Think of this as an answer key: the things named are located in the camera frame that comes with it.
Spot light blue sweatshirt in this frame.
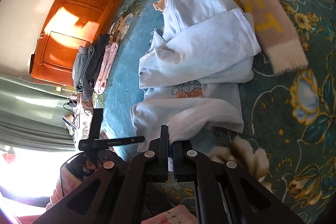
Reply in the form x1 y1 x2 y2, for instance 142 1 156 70
130 0 261 152

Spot person's left hand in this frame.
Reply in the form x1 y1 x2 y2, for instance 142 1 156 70
85 159 98 170

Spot green curtain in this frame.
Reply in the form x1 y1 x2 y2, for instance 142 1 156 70
1 74 75 152

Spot folded blue jeans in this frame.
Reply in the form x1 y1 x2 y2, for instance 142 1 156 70
72 46 95 101

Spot blue floral carpet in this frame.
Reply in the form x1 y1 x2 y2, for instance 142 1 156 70
99 0 335 223

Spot folded pink blanket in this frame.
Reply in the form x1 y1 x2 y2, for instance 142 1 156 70
94 42 119 95

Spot folded dark grey garment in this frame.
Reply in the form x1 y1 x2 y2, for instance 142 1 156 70
86 34 110 89

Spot orange wooden headboard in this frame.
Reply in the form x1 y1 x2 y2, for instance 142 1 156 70
30 0 123 86

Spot beige fuzzy lettered sweater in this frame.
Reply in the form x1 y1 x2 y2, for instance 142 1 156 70
234 0 308 75

